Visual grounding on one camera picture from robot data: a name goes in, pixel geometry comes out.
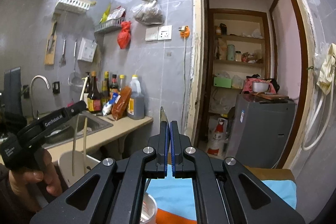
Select white wall rack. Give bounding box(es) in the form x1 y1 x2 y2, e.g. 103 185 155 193
55 0 97 14

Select steel sink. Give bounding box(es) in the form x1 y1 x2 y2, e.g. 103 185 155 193
42 111 113 148

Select green box on shelf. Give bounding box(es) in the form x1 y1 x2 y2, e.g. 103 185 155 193
214 77 232 89

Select red white bottle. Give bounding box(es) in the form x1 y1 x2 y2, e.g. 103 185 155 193
206 118 227 156

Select clear hanging plastic bag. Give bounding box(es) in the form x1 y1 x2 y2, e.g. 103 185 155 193
131 0 164 26

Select dark sauce bottle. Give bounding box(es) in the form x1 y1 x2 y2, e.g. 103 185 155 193
87 71 102 114

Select orange cloth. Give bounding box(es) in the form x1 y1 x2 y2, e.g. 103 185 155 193
155 209 197 224

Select orange snack packet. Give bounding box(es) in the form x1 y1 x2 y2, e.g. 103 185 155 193
111 86 132 121

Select grey wall shelf basket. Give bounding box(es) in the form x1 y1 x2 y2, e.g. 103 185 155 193
94 17 125 34

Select white utensil holder cup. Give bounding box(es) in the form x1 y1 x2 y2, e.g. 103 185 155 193
58 151 100 187

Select white wall switch socket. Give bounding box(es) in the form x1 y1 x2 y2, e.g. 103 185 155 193
145 25 173 42

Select cream rubber gloves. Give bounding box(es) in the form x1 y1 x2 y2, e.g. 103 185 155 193
317 43 336 96

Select light blue cloth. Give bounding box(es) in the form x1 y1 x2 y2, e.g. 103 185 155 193
145 164 297 222

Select wooden chopstick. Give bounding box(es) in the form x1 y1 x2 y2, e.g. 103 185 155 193
71 115 79 177

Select white wall box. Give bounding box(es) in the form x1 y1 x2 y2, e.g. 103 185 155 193
77 38 97 63

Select red plastic bag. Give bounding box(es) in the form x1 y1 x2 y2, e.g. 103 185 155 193
117 21 131 50

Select large soy sauce jug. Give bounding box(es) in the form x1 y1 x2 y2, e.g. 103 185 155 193
127 75 145 120

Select wooden counter top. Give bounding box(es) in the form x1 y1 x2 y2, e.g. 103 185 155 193
46 116 153 162

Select chrome tap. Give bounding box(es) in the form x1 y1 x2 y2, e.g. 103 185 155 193
30 75 50 119

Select orange wall plug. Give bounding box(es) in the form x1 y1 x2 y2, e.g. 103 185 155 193
179 26 190 39

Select person left hand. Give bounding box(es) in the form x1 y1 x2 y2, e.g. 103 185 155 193
9 149 63 213

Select white hose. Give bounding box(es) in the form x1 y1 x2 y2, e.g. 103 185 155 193
301 82 336 151

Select metal pot on washer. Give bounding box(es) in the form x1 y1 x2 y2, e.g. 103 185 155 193
252 82 270 93

